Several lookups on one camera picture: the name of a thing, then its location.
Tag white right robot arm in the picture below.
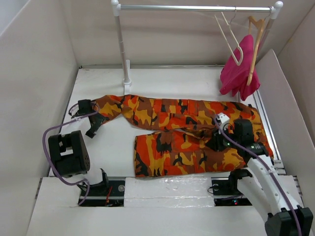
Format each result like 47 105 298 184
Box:
208 113 314 236

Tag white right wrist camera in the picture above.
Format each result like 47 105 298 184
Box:
216 113 230 130

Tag wooden hanger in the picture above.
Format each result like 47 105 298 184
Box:
247 16 264 86

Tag white metal clothes rack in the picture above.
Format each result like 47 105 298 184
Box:
111 0 284 94

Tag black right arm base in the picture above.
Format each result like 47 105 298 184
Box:
208 169 252 207

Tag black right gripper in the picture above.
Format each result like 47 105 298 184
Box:
204 124 241 151

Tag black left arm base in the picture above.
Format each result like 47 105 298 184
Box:
80 178 126 207

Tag pink garment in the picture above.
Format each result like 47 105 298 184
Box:
220 34 260 101

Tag orange camouflage trousers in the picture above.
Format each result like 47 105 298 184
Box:
96 95 273 177

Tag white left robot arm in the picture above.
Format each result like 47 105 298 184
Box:
42 118 110 195

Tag white plastic hanger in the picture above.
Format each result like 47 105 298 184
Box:
214 9 244 66

